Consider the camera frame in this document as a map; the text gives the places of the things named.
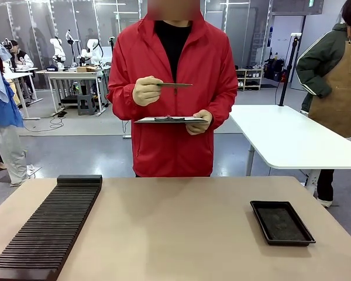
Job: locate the black sign box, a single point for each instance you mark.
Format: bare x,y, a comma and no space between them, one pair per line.
51,69

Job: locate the white rounded table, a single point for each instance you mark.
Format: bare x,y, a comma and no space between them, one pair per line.
289,137

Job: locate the black slotted PCB rack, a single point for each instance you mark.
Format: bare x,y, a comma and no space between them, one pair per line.
46,234

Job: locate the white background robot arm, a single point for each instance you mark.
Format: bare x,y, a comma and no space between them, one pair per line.
71,41
58,49
92,49

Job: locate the grey step stool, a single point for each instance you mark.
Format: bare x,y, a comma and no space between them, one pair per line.
86,105

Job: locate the person's left forearm red sleeve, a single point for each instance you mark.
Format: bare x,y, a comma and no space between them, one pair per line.
223,111

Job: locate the person in blue shirt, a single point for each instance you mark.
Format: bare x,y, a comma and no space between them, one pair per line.
3,111

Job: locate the black equipment cases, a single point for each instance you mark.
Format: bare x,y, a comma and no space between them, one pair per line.
273,68

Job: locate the black clipboard with paper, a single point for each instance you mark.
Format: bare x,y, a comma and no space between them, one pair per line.
169,120

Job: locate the seated person with headset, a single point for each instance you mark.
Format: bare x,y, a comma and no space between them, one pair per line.
19,58

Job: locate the white height-adjustable desk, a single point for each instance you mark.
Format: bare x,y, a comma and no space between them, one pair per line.
20,74

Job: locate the green PCB board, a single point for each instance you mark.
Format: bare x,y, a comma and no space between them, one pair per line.
175,85

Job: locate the person's right forearm red sleeve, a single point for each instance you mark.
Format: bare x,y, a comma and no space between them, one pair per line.
121,101

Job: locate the grey lab workbench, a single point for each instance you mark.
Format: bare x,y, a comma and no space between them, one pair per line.
70,73

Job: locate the person in brown apron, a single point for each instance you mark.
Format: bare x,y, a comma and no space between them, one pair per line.
339,87

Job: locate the brown cardboard box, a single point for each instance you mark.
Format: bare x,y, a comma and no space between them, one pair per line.
86,69

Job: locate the white wooden shoe shelf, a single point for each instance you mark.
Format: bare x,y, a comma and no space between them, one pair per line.
251,79

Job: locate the person's right hand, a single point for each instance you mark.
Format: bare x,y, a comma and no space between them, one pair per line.
146,92

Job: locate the black tripod pole stand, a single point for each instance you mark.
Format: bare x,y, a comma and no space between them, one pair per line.
288,67

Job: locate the black shallow tray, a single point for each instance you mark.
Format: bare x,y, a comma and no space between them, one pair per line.
280,224

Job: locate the person in red jacket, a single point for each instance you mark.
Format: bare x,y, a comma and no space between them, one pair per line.
175,152

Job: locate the person's left hand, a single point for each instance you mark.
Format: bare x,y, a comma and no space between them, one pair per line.
199,128

